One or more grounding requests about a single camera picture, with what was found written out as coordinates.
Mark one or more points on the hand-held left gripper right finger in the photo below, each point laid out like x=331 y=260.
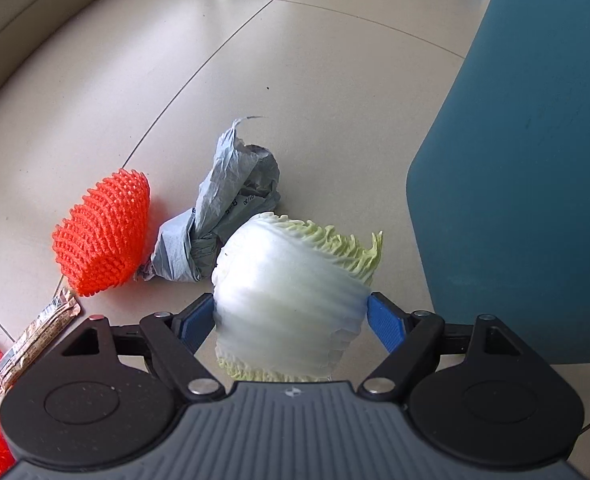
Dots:
x=387 y=322

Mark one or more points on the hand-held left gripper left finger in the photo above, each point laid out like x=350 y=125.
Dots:
x=195 y=322

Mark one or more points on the napa cabbage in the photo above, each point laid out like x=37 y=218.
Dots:
x=285 y=300

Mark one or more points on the dark teal plastic bin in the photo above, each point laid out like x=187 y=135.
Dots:
x=515 y=160

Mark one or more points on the crumpled grey plastic bag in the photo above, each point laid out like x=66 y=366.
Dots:
x=215 y=200

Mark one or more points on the orange foam fruit net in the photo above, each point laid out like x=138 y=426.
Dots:
x=105 y=235

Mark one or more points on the brown snack bar wrapper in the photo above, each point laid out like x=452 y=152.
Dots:
x=35 y=340

